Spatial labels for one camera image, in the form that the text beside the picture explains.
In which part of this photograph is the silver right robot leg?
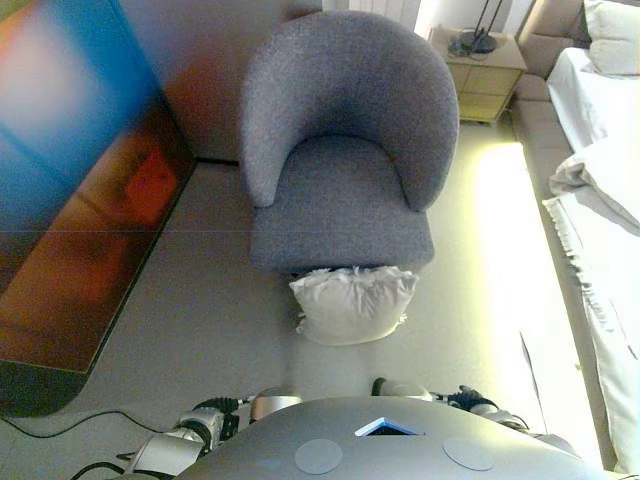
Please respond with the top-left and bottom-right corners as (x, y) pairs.
(372, 377), (434, 402)

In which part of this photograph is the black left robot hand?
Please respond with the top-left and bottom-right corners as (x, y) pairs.
(197, 396), (251, 415)

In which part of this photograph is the glossy reflective cabinet panel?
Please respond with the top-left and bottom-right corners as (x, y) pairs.
(0, 0), (196, 419)

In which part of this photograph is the white bed pillow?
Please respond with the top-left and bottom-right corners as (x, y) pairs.
(582, 0), (640, 79)

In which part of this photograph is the white fringed bedspread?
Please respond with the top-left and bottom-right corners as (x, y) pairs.
(542, 197), (640, 474)

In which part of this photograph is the white fringed cushion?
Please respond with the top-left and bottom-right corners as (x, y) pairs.
(288, 264), (420, 347)

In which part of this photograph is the silver left robot leg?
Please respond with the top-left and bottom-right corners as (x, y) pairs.
(248, 387), (304, 424)

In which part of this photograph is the white bed with duvet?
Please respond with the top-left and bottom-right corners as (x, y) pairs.
(512, 0), (640, 474)

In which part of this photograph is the black lamp base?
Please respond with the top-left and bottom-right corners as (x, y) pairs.
(448, 0), (507, 55)

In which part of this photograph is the silver robot leg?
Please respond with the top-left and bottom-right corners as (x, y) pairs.
(372, 377), (434, 402)
(248, 387), (304, 424)

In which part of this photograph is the white curtain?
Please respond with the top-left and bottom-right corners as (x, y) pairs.
(347, 0), (422, 32)

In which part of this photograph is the black floor cable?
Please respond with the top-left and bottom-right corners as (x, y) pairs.
(0, 409), (169, 440)

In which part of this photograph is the grey upholstered tub armchair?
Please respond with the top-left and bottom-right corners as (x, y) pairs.
(239, 9), (461, 275)

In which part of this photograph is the light wooden nightstand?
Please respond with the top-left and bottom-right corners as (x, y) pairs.
(428, 25), (527, 126)

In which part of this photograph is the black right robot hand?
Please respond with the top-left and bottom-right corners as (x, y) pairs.
(447, 384), (497, 414)

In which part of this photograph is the silver robot torso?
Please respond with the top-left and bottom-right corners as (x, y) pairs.
(177, 397), (609, 480)

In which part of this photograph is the white crumpled duvet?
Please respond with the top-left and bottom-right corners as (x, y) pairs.
(546, 47), (640, 236)

